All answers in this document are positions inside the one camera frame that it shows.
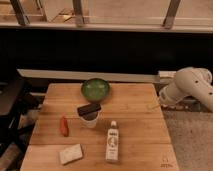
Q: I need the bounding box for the beige sponge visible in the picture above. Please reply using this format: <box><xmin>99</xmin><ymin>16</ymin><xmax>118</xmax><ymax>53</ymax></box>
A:
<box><xmin>59</xmin><ymin>144</ymin><xmax>83</xmax><ymax>165</ymax></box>

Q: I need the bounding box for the red chili pepper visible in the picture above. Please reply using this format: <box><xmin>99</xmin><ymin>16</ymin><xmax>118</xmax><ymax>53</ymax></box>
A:
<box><xmin>60</xmin><ymin>117</ymin><xmax>69</xmax><ymax>137</ymax></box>

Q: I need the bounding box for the white box on shelf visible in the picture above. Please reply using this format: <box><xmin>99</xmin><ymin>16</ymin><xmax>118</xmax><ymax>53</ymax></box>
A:
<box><xmin>158</xmin><ymin>71</ymin><xmax>176</xmax><ymax>78</ymax></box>

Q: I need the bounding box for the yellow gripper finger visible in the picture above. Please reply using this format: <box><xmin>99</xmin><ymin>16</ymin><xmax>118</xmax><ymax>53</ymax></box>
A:
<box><xmin>147</xmin><ymin>102</ymin><xmax>160</xmax><ymax>110</ymax></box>

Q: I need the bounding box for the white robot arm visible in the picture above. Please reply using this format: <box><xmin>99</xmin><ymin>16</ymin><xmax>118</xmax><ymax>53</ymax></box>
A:
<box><xmin>147</xmin><ymin>67</ymin><xmax>213</xmax><ymax>112</ymax></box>

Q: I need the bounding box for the white labelled bottle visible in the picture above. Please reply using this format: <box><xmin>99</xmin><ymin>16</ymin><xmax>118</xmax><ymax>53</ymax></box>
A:
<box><xmin>105</xmin><ymin>121</ymin><xmax>119</xmax><ymax>162</ymax></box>

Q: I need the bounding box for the black chair at left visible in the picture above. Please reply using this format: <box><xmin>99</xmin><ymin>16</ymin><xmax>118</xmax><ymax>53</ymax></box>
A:
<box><xmin>0</xmin><ymin>78</ymin><xmax>40</xmax><ymax>158</ymax></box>

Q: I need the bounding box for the white cup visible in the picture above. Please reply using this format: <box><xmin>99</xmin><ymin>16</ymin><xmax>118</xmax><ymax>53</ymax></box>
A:
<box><xmin>81</xmin><ymin>112</ymin><xmax>99</xmax><ymax>128</ymax></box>

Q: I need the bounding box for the dark chocolate bar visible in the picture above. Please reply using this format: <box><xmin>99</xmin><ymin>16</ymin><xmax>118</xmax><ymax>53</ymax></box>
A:
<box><xmin>77</xmin><ymin>103</ymin><xmax>101</xmax><ymax>117</ymax></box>

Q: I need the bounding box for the grey shelf board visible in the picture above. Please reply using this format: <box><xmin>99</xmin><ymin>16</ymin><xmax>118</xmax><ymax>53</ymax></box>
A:
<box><xmin>17</xmin><ymin>68</ymin><xmax>176</xmax><ymax>84</ymax></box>

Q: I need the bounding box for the green bowl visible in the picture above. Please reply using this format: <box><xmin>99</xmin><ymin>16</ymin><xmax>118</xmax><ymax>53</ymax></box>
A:
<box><xmin>81</xmin><ymin>78</ymin><xmax>110</xmax><ymax>101</ymax></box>

